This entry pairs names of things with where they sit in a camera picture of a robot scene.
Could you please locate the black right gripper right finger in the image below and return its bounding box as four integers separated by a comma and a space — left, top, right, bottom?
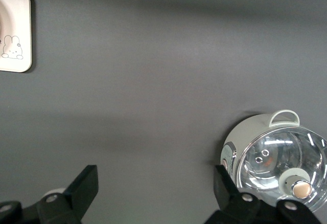
204, 164, 261, 224

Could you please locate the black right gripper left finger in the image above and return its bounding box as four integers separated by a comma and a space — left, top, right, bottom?
37, 164, 100, 224

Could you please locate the beige rabbit print tray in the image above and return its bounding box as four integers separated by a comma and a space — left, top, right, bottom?
0, 0, 33, 73

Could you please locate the silver pot with glass lid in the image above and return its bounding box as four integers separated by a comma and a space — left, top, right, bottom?
220, 109, 327, 214

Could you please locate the glass pot lid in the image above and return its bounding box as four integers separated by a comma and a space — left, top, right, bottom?
236, 126, 327, 213

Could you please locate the dark grey table mat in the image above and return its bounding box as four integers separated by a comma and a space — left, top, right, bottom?
0, 0, 327, 224

